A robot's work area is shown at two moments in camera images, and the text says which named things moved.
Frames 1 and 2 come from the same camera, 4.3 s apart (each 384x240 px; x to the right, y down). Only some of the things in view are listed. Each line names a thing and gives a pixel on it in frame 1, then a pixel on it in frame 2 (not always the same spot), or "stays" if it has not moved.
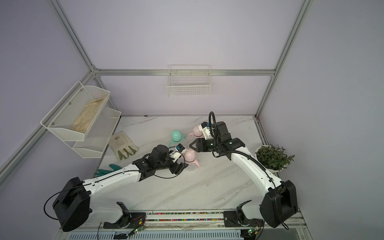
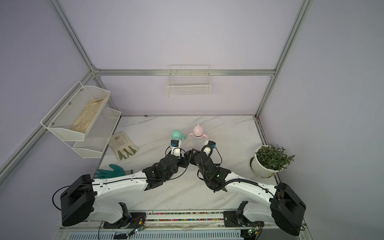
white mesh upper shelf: [75, 113] stays
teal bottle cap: [176, 136] stays
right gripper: [201, 145] → [193, 160]
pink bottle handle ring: [192, 135] stays
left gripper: [177, 168] → [185, 160]
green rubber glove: [101, 172] stays
